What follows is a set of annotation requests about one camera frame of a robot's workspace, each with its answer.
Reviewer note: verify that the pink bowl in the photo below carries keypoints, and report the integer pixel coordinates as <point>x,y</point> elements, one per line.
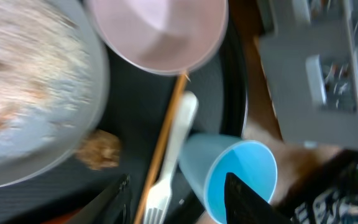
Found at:
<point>164,37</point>

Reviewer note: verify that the round black tray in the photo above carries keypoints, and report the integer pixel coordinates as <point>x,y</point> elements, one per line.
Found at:
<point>135,110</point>

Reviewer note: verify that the brown food chunk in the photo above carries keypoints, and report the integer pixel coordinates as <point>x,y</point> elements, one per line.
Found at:
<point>100,150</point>

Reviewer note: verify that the grey plate with rice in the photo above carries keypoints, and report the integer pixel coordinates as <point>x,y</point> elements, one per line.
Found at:
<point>54,84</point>

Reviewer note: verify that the wooden chopstick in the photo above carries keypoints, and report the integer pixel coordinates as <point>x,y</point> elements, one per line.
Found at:
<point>161,144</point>

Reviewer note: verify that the grey dishwasher rack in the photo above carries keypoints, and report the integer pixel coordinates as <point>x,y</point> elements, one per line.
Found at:
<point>310,60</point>

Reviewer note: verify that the orange carrot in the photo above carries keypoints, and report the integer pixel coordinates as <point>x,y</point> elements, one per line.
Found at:
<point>62,219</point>

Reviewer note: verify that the white plastic fork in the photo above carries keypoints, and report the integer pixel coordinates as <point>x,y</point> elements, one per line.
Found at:
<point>160,194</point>

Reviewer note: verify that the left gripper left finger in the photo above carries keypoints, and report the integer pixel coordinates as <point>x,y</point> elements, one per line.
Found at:
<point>112,205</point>

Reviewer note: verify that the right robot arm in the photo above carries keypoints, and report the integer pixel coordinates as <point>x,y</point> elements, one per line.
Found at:
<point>329,195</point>

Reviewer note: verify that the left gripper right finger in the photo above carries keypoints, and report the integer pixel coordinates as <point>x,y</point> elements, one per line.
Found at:
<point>244,206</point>

